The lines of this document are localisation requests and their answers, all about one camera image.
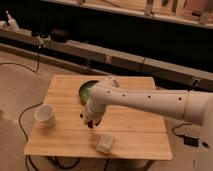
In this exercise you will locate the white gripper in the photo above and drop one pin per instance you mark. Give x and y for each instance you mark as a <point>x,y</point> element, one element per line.
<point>92,114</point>

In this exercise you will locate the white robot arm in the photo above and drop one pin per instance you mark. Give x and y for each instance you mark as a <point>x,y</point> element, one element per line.
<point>194,107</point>

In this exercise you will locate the green bowl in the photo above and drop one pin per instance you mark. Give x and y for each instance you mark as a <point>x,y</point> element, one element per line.
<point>84,90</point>

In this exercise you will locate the wooden table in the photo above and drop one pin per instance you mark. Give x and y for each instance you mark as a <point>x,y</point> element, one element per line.
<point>137,134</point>

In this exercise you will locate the white cup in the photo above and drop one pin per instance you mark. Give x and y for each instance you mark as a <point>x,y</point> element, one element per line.
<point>45,116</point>

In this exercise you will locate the black device on ledge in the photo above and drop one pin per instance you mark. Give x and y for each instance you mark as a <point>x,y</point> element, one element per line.
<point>59,35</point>

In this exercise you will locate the black power adapter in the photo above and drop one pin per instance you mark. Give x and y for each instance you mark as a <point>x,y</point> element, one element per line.
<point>191,141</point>

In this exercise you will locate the white spray bottle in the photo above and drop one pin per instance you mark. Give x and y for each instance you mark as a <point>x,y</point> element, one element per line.
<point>12,22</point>

